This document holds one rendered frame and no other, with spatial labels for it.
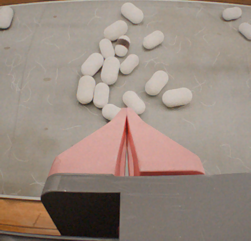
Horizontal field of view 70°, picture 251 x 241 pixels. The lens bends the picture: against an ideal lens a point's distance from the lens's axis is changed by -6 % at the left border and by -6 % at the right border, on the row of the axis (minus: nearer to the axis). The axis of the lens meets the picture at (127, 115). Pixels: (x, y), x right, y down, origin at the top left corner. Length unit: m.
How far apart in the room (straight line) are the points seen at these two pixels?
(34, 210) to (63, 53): 0.21
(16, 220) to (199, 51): 0.32
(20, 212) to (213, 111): 0.27
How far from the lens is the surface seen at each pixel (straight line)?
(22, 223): 0.25
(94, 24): 0.32
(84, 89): 0.24
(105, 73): 0.24
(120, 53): 0.27
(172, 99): 0.24
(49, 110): 0.27
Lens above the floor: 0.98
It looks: 76 degrees down
